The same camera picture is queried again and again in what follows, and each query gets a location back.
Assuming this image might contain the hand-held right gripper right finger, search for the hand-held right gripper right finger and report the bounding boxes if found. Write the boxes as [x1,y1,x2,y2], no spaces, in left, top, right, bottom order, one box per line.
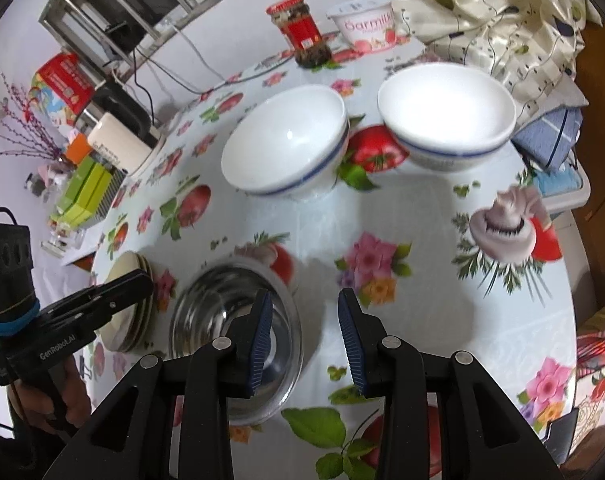
[337,287,563,480]

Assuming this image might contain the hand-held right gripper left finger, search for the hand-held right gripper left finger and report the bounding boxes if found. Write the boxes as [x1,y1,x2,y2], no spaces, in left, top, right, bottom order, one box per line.
[42,289,274,480]

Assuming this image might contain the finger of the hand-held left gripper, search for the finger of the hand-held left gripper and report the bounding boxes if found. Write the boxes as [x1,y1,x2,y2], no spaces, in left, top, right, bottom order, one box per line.
[77,296,151,334]
[42,269,154,322]

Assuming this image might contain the small cream plate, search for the small cream plate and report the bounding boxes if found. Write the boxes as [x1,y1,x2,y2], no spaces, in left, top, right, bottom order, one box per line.
[102,252,144,352]

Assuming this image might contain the large beige plate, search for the large beige plate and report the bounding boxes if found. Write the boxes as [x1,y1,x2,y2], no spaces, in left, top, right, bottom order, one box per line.
[120,260,157,353]

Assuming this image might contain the stainless steel bowl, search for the stainless steel bowl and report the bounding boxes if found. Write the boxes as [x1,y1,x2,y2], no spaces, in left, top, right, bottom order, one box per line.
[168,257,303,426]

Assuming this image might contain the white bowl blue stripe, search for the white bowl blue stripe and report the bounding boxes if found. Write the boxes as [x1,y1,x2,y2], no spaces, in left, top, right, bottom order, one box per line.
[221,86,350,200]
[377,62,517,173]

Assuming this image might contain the person's left hand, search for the person's left hand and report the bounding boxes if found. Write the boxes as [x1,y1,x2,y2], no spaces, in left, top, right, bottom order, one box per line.
[7,357,92,437]

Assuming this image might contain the floral fruit print tablecloth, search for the floral fruit print tablecloth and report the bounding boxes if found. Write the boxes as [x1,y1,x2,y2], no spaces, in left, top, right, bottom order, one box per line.
[90,47,578,480]

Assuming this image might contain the glass mug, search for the glass mug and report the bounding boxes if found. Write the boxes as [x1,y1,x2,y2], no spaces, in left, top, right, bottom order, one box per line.
[40,225,83,259]

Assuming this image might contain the lime green flat box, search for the lime green flat box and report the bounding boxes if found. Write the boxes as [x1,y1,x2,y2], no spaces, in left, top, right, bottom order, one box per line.
[85,166,114,223]
[72,162,106,218]

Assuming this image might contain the black white striped box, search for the black white striped box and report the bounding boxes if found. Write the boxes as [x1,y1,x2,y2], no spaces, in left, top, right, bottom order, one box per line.
[95,167,129,226]

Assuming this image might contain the green boxes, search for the green boxes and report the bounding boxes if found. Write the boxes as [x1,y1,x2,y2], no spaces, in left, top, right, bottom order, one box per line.
[57,156,96,211]

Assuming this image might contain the cluster of small bottles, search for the cluster of small bottles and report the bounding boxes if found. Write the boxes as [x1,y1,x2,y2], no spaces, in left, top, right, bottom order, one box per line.
[25,170,63,203]

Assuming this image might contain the kettle base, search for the kettle base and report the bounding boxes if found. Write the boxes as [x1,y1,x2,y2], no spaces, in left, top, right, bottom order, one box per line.
[127,137,169,179]

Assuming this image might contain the orange box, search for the orange box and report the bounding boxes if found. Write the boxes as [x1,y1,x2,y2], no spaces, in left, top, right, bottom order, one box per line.
[65,135,93,166]

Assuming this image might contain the cream electric kettle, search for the cream electric kettle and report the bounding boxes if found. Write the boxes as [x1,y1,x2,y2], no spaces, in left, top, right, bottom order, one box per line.
[85,85,163,176]

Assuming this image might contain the colourful cartoon box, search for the colourful cartoon box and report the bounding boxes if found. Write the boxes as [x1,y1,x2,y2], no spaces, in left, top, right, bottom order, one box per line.
[30,85,78,126]

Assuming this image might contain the purple blossom branches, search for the purple blossom branches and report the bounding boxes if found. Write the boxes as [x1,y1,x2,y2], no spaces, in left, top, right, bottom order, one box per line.
[0,72,58,161]

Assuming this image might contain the red snack box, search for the red snack box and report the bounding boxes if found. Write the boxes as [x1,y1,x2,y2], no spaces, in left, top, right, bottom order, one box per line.
[31,53,96,116]

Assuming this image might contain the plaid cloth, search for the plaid cloth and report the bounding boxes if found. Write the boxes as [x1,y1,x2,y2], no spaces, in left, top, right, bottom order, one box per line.
[575,327,605,386]

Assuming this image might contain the light blue plastic box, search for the light blue plastic box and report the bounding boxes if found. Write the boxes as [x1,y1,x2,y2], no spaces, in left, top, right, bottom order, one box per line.
[533,162,592,211]

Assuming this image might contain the blue striped cloth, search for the blue striped cloth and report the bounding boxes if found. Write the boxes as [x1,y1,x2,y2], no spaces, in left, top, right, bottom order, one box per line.
[513,106,583,173]

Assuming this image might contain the brown wooden panel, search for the brown wooden panel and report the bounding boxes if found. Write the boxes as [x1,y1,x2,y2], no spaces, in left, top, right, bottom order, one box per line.
[577,10,605,311]

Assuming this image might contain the red label sauce jar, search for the red label sauce jar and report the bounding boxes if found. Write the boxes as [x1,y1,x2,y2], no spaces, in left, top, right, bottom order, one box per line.
[266,0,332,68]

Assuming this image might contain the white yogurt cup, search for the white yogurt cup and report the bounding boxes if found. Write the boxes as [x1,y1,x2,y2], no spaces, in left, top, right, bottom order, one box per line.
[325,0,398,55]

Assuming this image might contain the cream heart print curtain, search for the cream heart print curtain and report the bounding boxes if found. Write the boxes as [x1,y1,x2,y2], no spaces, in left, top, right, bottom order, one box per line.
[370,0,603,111]

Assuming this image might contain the black power cable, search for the black power cable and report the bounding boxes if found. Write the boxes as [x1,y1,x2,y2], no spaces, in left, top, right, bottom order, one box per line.
[132,52,283,126]

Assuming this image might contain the white cable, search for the white cable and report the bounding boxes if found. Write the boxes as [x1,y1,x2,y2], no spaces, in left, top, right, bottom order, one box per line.
[110,20,233,91]

